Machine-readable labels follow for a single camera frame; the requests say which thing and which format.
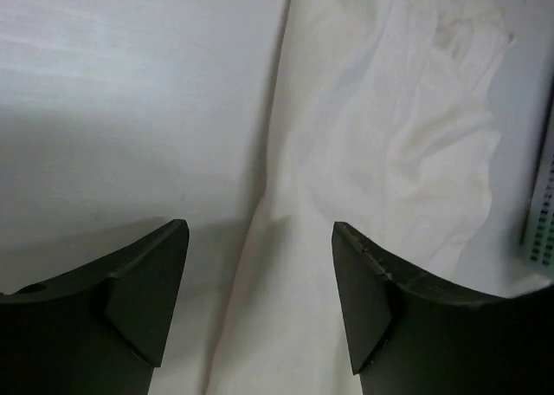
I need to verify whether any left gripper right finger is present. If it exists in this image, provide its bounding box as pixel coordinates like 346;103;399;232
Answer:
332;222;553;394

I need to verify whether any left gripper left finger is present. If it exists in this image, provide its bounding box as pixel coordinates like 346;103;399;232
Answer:
1;219;190;394

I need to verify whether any white t shirt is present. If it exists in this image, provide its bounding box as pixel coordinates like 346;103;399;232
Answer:
205;0;553;394

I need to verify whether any white plastic basket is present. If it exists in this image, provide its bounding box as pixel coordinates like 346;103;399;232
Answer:
521;81;553;280

